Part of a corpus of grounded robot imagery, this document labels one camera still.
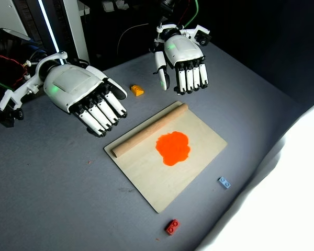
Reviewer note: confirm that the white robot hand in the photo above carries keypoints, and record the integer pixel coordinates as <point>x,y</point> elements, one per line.
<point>70,83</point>
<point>184,48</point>

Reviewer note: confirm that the wooden rolling pin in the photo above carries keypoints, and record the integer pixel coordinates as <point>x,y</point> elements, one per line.
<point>149,130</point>

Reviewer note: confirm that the glowing light strip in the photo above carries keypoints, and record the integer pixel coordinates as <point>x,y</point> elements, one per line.
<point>49,27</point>

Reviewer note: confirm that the yellow toy brick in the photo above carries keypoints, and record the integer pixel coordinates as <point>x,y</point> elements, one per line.
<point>137,90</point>

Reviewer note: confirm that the white side panel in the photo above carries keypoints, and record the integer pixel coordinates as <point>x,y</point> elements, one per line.
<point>5,13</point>

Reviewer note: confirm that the grey table cloth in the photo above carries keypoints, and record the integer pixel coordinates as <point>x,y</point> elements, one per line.
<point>55,183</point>

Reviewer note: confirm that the orange flattened dough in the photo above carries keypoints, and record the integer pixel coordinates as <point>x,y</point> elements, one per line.
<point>172,149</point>

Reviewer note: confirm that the light wooden board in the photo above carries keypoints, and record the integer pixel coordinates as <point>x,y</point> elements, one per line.
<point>146,177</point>

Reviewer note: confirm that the light blue toy brick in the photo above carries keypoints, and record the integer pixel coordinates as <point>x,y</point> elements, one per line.
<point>224,182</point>

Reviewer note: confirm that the red toy brick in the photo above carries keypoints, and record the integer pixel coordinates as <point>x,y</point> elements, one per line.
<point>172,227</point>

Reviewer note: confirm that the white backdrop sheet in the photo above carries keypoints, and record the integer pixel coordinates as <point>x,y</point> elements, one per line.
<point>290,196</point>

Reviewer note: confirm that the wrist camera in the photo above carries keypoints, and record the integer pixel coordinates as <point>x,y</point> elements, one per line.
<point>202,39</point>
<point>8,119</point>

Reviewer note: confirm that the white frame post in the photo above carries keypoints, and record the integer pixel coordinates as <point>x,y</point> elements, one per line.
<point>73,26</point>

